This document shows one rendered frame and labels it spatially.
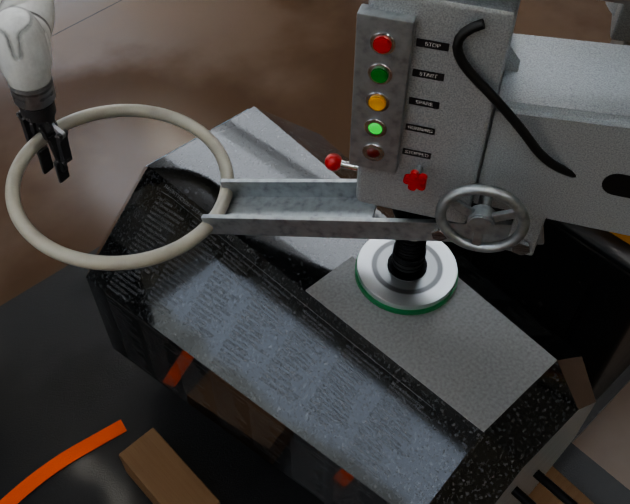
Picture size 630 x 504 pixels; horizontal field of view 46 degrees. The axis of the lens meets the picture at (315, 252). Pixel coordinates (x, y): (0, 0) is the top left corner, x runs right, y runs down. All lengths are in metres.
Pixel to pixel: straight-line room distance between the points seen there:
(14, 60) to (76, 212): 1.40
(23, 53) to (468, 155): 0.91
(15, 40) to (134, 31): 2.24
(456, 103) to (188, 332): 0.89
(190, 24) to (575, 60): 2.79
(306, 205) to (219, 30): 2.29
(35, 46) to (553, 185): 1.03
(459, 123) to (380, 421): 0.64
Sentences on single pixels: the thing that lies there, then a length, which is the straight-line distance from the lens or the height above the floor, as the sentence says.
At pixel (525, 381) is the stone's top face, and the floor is 0.82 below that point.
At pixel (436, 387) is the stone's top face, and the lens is 1.47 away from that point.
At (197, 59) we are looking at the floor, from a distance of 3.60.
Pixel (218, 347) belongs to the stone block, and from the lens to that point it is 1.70.
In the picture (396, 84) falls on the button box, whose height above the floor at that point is 1.41.
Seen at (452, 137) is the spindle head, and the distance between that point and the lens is 1.18.
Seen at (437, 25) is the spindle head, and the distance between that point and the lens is 1.07.
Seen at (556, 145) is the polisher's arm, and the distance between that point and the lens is 1.18.
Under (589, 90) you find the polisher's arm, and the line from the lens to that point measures 1.20.
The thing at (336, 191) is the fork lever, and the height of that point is 0.97.
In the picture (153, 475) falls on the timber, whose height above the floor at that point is 0.13.
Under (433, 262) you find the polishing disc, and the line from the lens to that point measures 1.61.
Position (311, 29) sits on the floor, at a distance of 3.76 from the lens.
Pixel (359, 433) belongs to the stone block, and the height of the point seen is 0.71.
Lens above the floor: 2.08
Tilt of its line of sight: 50 degrees down
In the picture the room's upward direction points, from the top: straight up
